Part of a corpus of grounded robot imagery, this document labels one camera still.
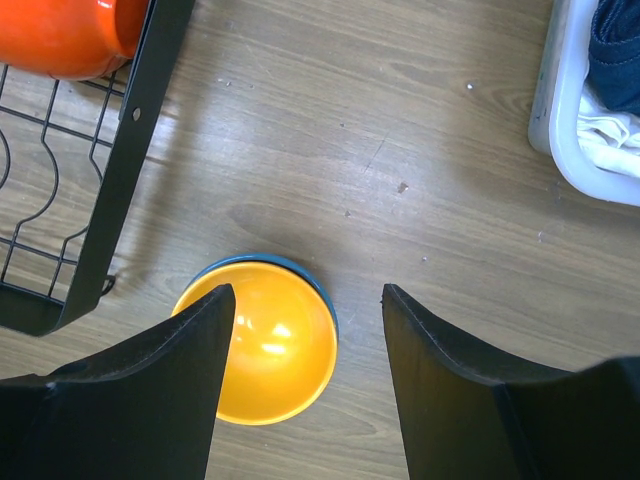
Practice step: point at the black wire dish rack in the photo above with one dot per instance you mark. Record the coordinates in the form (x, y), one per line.
(71, 156)

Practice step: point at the white cloth in basket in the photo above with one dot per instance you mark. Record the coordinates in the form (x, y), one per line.
(610, 140)

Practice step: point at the orange bowl top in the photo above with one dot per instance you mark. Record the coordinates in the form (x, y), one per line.
(73, 39)

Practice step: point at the blue bowl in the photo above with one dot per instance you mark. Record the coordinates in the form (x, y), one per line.
(278, 260)

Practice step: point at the white plastic basket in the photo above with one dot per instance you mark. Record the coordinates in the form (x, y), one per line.
(553, 121)

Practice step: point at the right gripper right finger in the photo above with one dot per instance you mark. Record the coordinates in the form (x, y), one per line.
(469, 410)

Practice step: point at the dark blue jeans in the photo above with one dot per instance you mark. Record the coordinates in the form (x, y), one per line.
(614, 54)

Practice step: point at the yellow orange bowl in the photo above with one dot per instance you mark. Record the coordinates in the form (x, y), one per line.
(283, 349)

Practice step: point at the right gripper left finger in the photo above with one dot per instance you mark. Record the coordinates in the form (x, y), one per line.
(144, 408)

